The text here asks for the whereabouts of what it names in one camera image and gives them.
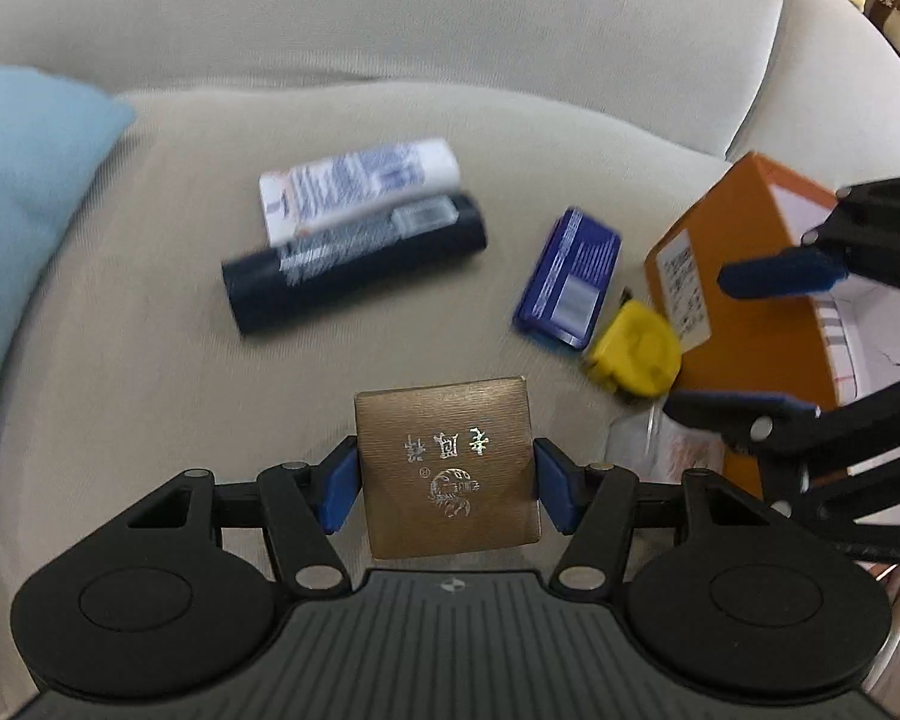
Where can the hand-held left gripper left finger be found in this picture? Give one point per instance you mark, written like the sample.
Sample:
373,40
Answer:
337,487

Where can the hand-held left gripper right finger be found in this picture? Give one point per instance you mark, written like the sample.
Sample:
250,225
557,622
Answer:
556,487

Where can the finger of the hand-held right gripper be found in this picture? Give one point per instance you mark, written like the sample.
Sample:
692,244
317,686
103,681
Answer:
742,416
780,274

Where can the orange cardboard box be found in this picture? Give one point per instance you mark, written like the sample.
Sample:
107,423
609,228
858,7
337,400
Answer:
750,337

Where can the plaid case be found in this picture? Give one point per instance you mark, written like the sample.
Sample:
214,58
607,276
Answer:
840,345

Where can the clear plastic box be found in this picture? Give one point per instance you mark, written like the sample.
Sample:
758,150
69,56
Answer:
645,450

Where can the gold square box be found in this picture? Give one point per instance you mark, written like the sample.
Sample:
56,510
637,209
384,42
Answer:
450,465

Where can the yellow tape measure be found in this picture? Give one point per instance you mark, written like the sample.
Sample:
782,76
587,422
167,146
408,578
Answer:
637,349

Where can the black tube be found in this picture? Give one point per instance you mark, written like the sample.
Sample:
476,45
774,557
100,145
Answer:
330,270

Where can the white tube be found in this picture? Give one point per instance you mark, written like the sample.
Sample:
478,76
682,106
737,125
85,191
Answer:
345,180

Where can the blue flat box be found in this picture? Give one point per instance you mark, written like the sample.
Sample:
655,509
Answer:
570,277

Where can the beige fabric sofa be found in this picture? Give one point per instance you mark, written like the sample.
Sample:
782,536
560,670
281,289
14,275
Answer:
420,30

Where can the light blue pillow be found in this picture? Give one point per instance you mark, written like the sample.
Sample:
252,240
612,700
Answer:
22,187

